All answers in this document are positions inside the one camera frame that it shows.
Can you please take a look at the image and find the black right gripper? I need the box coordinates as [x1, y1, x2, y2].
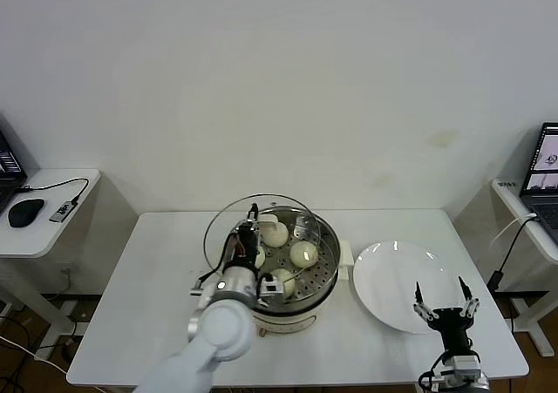
[412, 275, 481, 358]

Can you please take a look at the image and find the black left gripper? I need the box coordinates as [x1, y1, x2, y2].
[228, 202, 262, 268]

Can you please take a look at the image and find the round glass pot lid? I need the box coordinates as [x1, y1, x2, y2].
[203, 193, 324, 309]

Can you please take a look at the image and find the stainless steel steamer basket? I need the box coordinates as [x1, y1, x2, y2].
[225, 207, 343, 314]

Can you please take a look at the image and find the round white plate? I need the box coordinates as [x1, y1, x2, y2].
[352, 240, 461, 335]

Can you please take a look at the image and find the cream electric cooker base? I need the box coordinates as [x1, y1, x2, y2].
[211, 240, 355, 338]

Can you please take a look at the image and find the white side desk with mouse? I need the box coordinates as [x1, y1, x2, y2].
[0, 167, 104, 340]

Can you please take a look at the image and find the black computer mouse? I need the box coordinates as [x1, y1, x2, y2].
[8, 197, 46, 227]

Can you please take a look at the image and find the black laptop with dark screen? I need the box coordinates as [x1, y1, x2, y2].
[0, 113, 28, 215]

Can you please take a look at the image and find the black power cable with adapter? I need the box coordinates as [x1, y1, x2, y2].
[487, 218, 538, 292]

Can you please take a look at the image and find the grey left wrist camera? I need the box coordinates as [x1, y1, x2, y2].
[257, 276, 285, 302]

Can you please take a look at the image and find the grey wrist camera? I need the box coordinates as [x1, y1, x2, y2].
[257, 276, 285, 302]
[451, 355, 481, 370]

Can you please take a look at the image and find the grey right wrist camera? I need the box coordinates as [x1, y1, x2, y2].
[451, 355, 481, 370]

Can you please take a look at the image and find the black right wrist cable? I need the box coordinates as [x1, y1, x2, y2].
[417, 351, 453, 392]

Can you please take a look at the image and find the white laptop cable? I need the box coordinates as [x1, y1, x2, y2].
[491, 213, 538, 248]

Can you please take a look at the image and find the grey laptop showing camera views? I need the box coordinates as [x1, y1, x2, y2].
[519, 122, 558, 233]

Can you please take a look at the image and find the grey usb adapter with cable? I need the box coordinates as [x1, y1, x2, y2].
[20, 175, 92, 224]

